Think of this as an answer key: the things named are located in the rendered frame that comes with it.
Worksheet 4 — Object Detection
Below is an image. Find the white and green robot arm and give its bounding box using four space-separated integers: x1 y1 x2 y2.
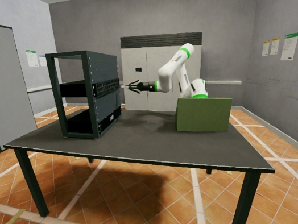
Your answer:
148 44 208 98

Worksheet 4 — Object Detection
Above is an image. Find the dark grey server rack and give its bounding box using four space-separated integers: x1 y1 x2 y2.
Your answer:
45 51 122 140

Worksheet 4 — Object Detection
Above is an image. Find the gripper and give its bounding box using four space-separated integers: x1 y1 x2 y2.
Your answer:
121 80 149 94

